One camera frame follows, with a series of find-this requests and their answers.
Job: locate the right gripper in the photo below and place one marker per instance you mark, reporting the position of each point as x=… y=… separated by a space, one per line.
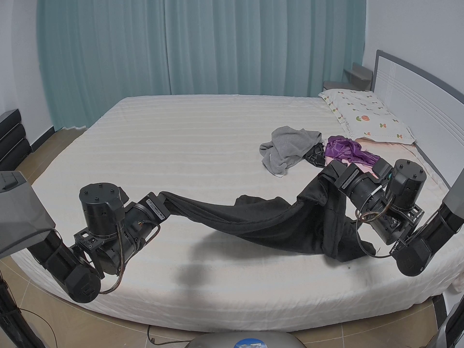
x=362 y=189

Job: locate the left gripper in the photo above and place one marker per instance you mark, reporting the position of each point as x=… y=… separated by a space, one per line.
x=145 y=218

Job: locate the black T-shirt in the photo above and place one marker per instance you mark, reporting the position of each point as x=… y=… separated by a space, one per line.
x=272 y=223

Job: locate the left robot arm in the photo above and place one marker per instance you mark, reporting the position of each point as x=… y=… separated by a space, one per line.
x=58 y=256

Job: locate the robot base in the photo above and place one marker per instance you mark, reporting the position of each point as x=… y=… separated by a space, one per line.
x=243 y=341

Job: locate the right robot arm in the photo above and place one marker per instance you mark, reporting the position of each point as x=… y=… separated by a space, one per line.
x=409 y=183

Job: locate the bed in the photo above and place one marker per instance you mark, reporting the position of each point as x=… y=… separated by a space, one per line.
x=181 y=140

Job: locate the purple garment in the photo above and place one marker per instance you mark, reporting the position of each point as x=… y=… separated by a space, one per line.
x=344 y=150

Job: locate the black patterned garment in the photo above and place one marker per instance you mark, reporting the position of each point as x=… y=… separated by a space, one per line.
x=316 y=155

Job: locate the white printed pillow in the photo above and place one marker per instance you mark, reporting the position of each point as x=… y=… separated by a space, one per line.
x=366 y=116

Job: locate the grey garment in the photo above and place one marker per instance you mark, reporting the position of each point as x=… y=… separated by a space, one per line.
x=286 y=147

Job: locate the grey bedside table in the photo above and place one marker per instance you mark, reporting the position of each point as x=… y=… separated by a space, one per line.
x=357 y=74

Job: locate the black chest of drawers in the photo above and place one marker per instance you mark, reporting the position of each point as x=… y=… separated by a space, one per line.
x=12 y=140

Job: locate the blue-green curtain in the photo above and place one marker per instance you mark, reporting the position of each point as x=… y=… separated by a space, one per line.
x=261 y=34
x=101 y=49

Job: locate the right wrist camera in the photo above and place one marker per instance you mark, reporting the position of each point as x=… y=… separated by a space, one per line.
x=381 y=169

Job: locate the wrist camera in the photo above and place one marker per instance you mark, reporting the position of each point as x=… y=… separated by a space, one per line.
x=122 y=195
x=381 y=169

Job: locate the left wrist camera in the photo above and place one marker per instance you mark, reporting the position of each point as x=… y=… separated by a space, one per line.
x=122 y=195

